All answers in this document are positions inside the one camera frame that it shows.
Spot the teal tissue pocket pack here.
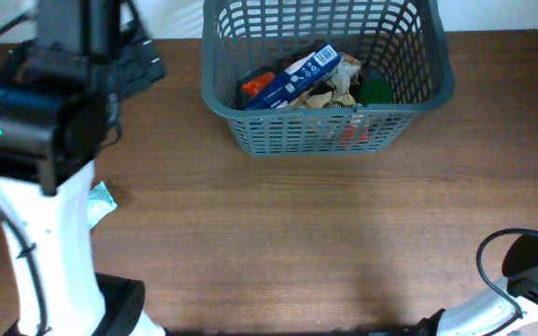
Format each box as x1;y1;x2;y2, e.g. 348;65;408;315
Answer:
87;182;118;231

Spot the Kleenex tissue multipack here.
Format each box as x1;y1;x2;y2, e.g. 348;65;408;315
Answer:
246;44;341;110

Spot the spaghetti pasta package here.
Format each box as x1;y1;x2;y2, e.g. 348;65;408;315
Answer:
240;71;373;146

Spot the grey plastic mesh basket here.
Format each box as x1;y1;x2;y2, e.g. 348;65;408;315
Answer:
202;0;454;157

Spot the small green object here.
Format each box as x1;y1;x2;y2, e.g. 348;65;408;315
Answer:
359;77;393;106

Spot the beige snack bag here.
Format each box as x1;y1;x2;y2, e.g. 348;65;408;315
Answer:
290;53;361;109

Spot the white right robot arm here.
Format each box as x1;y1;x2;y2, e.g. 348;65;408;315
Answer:
397;228;538;335

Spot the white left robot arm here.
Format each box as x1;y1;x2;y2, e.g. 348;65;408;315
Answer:
0;0;164;335

